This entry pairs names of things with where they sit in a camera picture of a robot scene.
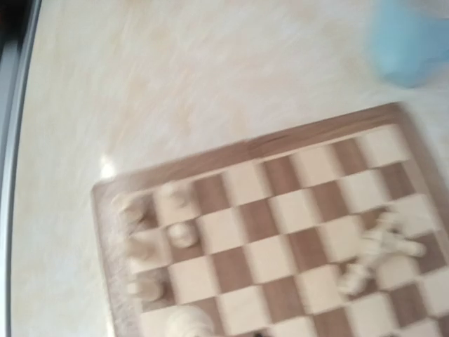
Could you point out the aluminium front rail frame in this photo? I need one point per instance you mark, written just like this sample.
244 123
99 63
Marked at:
19 21

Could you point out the light blue mug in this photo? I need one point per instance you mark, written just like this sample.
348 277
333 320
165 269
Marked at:
408 40

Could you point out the white chess pawn corner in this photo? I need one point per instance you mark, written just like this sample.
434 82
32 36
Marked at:
177 196

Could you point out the white chess piece pile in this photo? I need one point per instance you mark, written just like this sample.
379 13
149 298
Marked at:
377 244

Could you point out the wooden chess board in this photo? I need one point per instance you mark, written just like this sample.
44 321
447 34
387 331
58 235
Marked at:
278 219

